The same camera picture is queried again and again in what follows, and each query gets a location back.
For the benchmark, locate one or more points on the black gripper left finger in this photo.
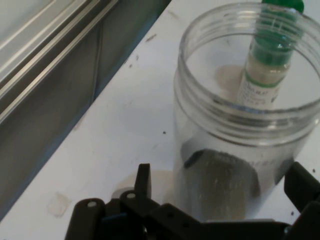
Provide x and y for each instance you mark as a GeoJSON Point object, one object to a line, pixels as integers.
{"type": "Point", "coordinates": [125, 220]}

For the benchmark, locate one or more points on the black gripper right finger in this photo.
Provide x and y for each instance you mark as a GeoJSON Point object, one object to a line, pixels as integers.
{"type": "Point", "coordinates": [307, 200]}

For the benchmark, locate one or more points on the clear plastic jar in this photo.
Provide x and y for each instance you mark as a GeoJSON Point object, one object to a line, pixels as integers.
{"type": "Point", "coordinates": [225, 130]}

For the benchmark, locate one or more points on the green cap spice bottle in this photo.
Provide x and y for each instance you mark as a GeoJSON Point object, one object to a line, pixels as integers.
{"type": "Point", "coordinates": [265, 75]}

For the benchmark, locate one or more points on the aluminium wall rail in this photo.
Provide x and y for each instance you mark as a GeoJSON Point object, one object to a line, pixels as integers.
{"type": "Point", "coordinates": [45, 50]}

